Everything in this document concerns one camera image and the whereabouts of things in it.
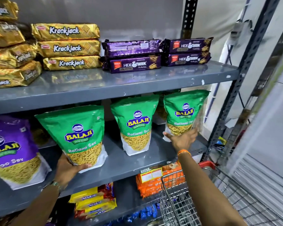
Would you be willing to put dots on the yellow shelf price label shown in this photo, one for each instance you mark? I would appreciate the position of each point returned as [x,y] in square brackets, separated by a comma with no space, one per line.
[151,175]

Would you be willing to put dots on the person's right hand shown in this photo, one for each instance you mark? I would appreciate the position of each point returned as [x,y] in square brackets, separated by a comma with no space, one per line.
[184,140]

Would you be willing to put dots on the yellow red biscuit packet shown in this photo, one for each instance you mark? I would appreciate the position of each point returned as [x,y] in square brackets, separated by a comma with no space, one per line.
[96,213]
[89,194]
[96,204]

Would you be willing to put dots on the person's left thumb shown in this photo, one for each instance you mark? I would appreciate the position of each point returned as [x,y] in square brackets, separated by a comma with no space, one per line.
[85,166]

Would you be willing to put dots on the grey metal shelf rack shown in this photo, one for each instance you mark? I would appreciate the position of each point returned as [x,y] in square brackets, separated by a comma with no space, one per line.
[132,78]

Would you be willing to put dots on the person's right thumb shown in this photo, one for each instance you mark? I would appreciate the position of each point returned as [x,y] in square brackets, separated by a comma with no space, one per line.
[169,136]

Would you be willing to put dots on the person's right forearm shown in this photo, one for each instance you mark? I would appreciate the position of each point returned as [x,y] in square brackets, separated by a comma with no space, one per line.
[202,188]

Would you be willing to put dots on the person's left hand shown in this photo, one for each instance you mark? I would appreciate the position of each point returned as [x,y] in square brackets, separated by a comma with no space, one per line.
[64,170]

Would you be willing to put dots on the purple snack bag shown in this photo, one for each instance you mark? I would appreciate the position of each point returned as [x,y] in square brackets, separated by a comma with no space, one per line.
[7,134]

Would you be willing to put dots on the person's left forearm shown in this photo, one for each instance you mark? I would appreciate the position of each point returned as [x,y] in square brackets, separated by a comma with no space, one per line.
[39,205]

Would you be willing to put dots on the white electrical box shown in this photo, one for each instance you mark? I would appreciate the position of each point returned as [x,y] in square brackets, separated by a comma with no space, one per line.
[237,32]

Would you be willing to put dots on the purple biscuit packet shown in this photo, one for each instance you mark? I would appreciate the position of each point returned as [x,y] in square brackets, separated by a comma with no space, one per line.
[187,59]
[132,64]
[132,47]
[187,45]

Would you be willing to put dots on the stack of gold biscuit packets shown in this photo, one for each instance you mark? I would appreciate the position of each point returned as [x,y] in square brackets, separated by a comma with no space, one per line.
[66,48]

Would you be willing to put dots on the green snack bag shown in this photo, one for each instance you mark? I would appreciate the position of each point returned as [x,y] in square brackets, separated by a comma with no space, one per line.
[134,115]
[184,103]
[160,112]
[80,124]

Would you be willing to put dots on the pile of orange biscuit packets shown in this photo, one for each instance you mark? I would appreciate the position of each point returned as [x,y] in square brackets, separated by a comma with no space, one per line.
[151,188]

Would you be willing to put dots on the orange thread wristband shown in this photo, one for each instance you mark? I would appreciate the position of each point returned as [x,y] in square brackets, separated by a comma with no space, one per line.
[183,151]

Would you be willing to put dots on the row of blue packets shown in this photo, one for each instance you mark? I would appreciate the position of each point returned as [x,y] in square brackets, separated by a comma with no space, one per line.
[143,213]

